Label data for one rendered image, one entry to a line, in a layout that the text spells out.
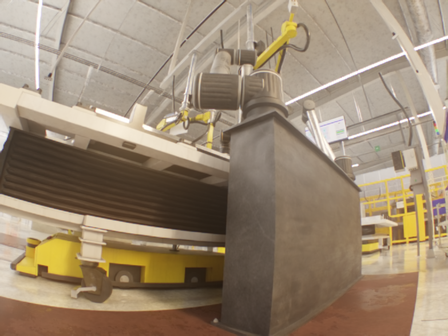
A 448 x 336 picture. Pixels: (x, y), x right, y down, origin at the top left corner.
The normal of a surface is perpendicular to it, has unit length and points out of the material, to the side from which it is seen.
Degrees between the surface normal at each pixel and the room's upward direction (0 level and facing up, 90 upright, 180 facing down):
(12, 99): 90
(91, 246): 90
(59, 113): 90
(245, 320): 90
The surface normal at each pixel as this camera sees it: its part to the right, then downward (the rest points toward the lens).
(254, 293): -0.70, -0.27
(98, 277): 0.22, -0.31
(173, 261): 0.65, -0.22
